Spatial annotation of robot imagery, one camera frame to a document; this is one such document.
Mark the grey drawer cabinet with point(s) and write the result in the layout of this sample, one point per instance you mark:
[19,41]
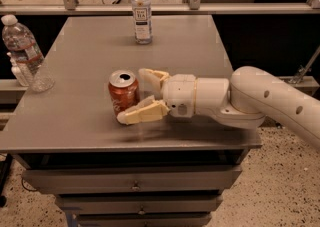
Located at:
[73,126]

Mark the top drawer with knob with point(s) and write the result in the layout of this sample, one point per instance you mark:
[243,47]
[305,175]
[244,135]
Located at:
[125,180]

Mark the red coke can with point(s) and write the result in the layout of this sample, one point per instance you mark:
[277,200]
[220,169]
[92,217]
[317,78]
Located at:
[124,90]

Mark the middle drawer with knob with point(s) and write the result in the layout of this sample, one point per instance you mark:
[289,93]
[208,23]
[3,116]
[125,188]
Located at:
[139,204]

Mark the clear tea bottle blue label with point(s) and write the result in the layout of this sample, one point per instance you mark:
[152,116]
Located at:
[142,20]

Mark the clear water bottle red label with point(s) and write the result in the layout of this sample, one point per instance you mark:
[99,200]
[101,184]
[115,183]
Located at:
[25,51]

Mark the small white bottle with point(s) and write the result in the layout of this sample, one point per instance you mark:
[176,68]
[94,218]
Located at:
[17,72]

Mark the drawer with knob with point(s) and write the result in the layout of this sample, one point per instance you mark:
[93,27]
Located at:
[125,180]
[139,204]

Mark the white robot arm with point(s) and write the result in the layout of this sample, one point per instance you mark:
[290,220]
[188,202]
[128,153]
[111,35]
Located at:
[243,101]

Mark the bottom drawer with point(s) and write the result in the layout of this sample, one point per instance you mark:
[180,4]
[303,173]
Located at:
[148,220]

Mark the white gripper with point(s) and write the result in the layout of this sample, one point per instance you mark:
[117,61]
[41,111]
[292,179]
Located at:
[180,95]

